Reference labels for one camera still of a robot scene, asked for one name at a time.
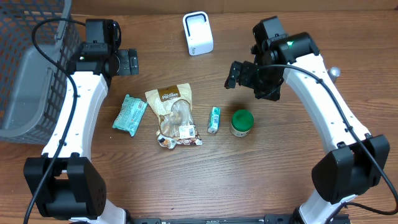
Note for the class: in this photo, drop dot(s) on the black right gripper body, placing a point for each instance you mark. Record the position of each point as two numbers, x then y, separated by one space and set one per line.
263 83

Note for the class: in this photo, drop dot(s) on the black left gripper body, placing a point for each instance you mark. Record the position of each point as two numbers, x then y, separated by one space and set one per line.
132 61

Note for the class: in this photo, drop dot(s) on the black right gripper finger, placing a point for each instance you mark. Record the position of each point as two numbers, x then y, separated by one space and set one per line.
236 68
230 82

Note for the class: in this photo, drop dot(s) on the green lid jar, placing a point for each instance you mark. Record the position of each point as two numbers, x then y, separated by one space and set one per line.
242 122

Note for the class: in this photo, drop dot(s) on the small teal gum pack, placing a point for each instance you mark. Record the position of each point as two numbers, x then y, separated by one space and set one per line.
214 120

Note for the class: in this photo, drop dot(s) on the green wet wipes pack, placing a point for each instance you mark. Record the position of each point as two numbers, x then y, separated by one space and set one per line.
130 115

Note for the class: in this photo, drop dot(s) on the beige snack pouch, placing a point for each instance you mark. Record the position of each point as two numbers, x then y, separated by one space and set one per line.
173 107

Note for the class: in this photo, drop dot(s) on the yellow liquid plastic bottle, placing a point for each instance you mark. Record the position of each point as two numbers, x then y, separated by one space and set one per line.
334 73

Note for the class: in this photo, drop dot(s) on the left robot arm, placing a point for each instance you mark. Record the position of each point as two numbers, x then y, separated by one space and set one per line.
64 183

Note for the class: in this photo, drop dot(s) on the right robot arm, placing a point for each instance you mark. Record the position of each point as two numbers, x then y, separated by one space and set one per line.
354 158

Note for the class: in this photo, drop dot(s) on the white barcode scanner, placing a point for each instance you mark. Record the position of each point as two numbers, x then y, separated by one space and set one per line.
198 33

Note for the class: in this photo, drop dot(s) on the grey plastic basket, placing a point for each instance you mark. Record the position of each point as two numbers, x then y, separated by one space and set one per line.
32 89

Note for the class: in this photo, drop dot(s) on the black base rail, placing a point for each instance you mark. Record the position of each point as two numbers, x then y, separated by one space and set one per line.
217 220

